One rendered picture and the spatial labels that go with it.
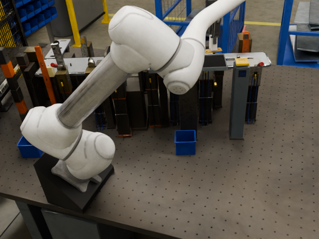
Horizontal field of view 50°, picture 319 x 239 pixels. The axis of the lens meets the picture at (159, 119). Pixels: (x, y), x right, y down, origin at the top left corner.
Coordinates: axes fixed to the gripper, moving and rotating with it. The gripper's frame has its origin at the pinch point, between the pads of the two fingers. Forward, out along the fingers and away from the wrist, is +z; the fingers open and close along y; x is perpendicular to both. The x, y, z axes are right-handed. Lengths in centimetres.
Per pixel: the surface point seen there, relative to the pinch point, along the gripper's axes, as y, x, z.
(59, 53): 34, 75, 9
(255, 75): 4.8, -25.5, 24.3
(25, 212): -14, 105, 74
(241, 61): -5.4, -12.4, 9.4
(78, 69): 44, 68, 25
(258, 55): 28, -37, 25
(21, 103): 40, 104, 39
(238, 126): -7.8, -12.3, 46.3
